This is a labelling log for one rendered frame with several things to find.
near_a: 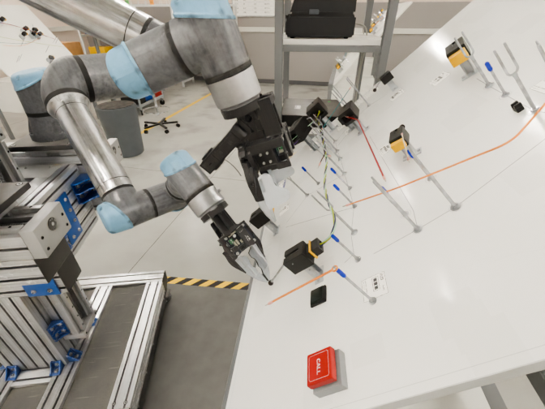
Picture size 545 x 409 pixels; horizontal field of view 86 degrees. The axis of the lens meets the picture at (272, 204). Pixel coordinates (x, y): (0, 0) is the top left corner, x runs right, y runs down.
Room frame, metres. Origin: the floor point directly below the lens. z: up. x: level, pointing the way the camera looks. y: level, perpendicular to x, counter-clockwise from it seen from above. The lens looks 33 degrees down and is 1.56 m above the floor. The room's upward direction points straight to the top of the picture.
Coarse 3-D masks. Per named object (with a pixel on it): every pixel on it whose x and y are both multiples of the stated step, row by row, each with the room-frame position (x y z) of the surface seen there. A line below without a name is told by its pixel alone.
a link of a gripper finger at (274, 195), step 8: (264, 176) 0.44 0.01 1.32; (264, 184) 0.44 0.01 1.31; (272, 184) 0.44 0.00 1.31; (264, 192) 0.43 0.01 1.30; (272, 192) 0.43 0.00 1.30; (280, 192) 0.43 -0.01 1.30; (288, 192) 0.43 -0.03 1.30; (264, 200) 0.42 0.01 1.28; (272, 200) 0.43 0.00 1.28; (280, 200) 0.43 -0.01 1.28; (264, 208) 0.42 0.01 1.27; (272, 208) 0.43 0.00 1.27; (272, 216) 0.43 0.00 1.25
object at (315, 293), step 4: (316, 288) 0.42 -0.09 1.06; (320, 288) 0.42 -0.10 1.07; (324, 288) 0.42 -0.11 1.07; (312, 292) 0.42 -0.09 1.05; (316, 292) 0.41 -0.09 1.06; (320, 292) 0.41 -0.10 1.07; (324, 292) 0.41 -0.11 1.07; (312, 296) 0.41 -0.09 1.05; (316, 296) 0.40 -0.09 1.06; (320, 296) 0.40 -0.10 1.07; (324, 296) 0.40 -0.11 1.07; (312, 300) 0.40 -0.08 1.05; (316, 300) 0.39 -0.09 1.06; (320, 300) 0.39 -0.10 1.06; (324, 300) 0.39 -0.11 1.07; (312, 304) 0.39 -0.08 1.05; (316, 304) 0.39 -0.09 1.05
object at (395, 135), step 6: (402, 126) 0.67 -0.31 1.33; (390, 132) 0.68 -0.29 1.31; (396, 132) 0.67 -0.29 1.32; (402, 132) 0.65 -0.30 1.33; (390, 138) 0.66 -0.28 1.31; (396, 138) 0.64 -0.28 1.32; (408, 138) 0.65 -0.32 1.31; (408, 144) 0.63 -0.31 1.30; (402, 150) 0.65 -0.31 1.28; (414, 150) 0.66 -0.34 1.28; (420, 150) 0.65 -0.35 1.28
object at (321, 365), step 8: (320, 352) 0.26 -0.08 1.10; (328, 352) 0.26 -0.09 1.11; (312, 360) 0.26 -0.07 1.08; (320, 360) 0.25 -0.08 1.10; (328, 360) 0.24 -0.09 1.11; (312, 368) 0.24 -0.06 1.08; (320, 368) 0.24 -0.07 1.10; (328, 368) 0.23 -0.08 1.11; (312, 376) 0.23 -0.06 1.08; (320, 376) 0.23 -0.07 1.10; (328, 376) 0.22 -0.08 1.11; (336, 376) 0.22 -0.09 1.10; (312, 384) 0.22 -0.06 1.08; (320, 384) 0.22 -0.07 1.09
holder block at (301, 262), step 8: (296, 248) 0.48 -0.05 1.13; (304, 248) 0.47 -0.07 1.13; (288, 256) 0.47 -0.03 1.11; (296, 256) 0.45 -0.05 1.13; (304, 256) 0.45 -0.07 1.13; (288, 264) 0.46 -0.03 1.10; (296, 264) 0.45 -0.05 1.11; (304, 264) 0.45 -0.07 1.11; (312, 264) 0.45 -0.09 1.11; (296, 272) 0.45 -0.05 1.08
